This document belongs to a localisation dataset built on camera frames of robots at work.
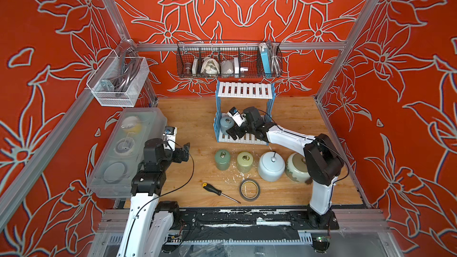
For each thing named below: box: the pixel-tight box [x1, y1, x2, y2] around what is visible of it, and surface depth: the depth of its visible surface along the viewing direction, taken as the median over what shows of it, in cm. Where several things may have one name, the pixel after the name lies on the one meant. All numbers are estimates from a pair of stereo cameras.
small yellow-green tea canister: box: [236, 151, 254, 174], surface depth 84 cm
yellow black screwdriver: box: [202, 182, 241, 205], surface depth 83 cm
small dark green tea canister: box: [214, 149, 231, 171], surface depth 85 cm
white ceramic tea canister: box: [257, 151, 286, 183], surface depth 80 cm
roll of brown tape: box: [239, 178, 261, 202], surface depth 81 cm
